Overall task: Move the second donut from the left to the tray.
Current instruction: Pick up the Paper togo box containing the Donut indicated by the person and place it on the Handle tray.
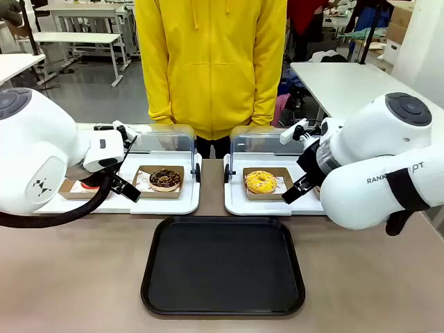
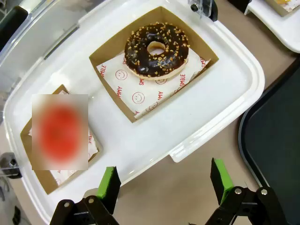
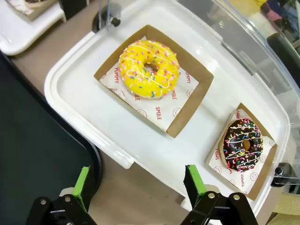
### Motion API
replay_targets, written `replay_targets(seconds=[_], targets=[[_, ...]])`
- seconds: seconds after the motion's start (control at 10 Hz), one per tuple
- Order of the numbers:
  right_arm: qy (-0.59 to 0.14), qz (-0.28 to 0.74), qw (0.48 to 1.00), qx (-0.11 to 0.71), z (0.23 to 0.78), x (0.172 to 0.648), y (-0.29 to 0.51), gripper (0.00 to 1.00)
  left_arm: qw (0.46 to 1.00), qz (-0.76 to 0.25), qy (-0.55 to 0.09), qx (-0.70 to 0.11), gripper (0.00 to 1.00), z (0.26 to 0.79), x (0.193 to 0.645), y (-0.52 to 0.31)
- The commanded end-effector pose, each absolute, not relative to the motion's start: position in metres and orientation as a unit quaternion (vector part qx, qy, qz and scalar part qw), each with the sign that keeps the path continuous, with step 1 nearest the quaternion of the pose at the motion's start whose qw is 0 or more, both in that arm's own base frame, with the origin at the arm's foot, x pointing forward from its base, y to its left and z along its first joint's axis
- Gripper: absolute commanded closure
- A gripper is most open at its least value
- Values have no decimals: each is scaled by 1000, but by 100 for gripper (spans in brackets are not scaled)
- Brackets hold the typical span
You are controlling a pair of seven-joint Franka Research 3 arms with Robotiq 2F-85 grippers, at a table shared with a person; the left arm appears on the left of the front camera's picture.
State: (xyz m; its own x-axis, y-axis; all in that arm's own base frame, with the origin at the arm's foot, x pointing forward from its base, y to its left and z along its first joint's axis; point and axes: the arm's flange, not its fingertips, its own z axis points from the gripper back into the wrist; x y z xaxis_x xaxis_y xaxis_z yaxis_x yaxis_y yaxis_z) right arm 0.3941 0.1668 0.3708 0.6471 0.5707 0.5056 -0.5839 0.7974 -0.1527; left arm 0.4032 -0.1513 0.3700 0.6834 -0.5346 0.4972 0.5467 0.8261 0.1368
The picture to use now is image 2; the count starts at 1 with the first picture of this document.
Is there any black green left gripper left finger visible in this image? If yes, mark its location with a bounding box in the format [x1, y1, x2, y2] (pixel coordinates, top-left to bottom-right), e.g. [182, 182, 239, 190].
[49, 166, 122, 225]

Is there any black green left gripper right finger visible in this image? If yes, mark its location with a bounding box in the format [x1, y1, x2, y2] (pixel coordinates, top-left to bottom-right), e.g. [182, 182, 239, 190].
[203, 157, 287, 225]

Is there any dark grey serving tray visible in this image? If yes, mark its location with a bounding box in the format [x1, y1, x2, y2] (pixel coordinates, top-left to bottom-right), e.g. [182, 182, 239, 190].
[238, 66, 300, 225]

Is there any brown cardboard donut box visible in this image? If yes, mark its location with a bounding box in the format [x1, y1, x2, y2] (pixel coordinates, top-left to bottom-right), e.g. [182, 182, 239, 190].
[20, 84, 103, 195]
[267, 0, 300, 17]
[89, 6, 219, 124]

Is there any red glazed donut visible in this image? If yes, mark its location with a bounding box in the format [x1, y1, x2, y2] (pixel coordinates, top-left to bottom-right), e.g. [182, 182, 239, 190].
[37, 103, 83, 162]

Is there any chocolate nut-sprinkled donut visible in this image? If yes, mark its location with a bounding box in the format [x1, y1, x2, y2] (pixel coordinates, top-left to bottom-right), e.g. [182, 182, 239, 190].
[124, 22, 190, 81]

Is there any white smiley print paper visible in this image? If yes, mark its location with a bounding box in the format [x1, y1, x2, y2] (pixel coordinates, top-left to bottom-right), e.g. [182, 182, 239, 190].
[96, 47, 211, 120]
[28, 127, 99, 187]

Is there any white plastic container base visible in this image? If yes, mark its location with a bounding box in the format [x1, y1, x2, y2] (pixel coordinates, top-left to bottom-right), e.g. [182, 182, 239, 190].
[2, 0, 266, 224]
[244, 0, 300, 54]

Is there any clear hinge clip with screw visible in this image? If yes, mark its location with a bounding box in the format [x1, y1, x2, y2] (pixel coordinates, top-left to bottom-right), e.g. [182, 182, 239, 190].
[187, 0, 218, 23]
[0, 152, 23, 180]

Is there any clear plastic container lid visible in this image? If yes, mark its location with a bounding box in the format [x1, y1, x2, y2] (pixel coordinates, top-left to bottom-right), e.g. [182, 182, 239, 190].
[0, 0, 111, 94]

